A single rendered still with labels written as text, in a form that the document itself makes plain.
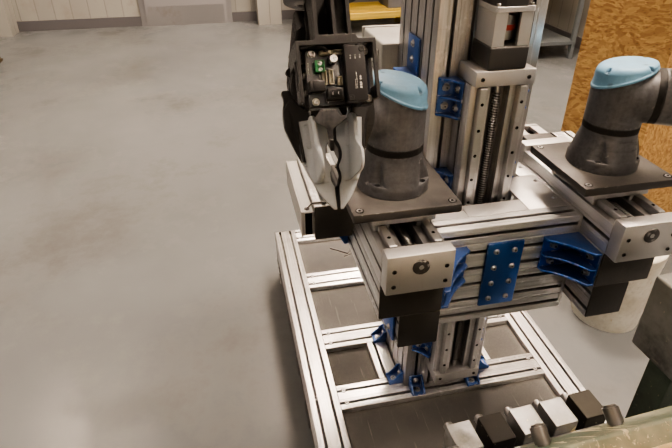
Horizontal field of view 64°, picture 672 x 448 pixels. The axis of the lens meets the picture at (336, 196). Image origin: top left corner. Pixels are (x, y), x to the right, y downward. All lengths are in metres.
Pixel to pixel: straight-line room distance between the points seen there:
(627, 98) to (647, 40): 1.37
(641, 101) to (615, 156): 0.12
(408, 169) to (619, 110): 0.46
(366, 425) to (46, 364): 1.28
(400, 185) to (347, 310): 1.05
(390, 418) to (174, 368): 0.88
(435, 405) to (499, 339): 0.38
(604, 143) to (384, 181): 0.49
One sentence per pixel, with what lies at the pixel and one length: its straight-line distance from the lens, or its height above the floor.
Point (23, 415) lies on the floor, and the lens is 2.27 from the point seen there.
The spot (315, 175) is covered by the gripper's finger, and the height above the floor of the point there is 1.34.
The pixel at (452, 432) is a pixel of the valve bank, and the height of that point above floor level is 0.76.
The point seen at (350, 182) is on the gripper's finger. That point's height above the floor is 1.33.
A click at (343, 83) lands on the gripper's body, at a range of 0.49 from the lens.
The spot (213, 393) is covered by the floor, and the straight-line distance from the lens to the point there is 2.10.
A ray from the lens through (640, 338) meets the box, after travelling 1.30.
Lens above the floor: 1.59
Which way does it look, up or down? 30 degrees down
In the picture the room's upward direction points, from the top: straight up
